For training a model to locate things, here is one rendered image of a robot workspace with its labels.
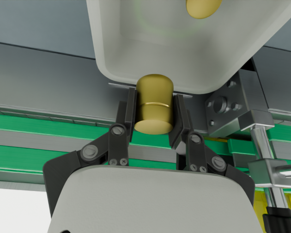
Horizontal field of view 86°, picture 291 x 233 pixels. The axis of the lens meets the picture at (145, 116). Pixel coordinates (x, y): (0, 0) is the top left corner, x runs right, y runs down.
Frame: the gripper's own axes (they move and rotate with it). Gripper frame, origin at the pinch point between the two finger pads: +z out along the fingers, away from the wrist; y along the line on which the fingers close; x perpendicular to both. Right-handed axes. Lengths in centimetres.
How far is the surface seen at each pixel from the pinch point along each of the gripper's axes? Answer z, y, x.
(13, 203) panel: -1.3, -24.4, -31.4
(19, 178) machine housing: 4.1, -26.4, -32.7
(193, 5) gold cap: 9.5, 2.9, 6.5
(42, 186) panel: 2.1, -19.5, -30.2
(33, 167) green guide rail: 0.2, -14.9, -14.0
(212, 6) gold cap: 9.4, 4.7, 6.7
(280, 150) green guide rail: 1.1, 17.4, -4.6
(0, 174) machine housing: 4.8, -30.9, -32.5
